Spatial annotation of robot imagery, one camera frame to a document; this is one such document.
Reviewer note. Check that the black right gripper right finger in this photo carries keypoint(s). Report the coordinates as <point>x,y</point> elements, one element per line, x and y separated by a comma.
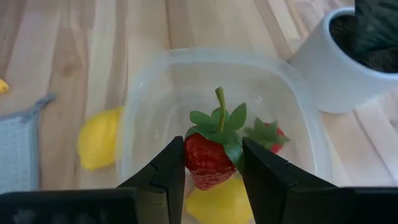
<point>267,186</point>

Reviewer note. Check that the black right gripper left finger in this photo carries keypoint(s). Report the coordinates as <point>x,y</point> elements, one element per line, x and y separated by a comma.
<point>164,186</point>

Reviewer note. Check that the small red strawberry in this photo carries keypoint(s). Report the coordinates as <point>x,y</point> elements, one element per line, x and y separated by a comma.
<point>273,140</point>

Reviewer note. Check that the red strawberry with long stem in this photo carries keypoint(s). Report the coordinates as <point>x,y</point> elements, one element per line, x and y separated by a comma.
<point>206,161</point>

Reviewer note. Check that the yellow lemon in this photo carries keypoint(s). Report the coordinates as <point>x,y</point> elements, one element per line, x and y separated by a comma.
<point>217,205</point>
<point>98,140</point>

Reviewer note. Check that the clear plastic tupperware container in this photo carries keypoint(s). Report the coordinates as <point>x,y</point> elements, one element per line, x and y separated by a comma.
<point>174,77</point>

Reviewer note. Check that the snake plant in white pot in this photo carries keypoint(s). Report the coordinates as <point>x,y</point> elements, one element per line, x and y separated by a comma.
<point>335,71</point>

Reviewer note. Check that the grey waffle-weave towel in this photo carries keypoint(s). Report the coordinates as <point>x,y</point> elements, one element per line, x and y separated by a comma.
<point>15,149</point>

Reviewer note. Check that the small yellow pepper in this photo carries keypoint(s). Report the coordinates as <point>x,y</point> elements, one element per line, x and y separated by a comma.
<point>2,87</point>

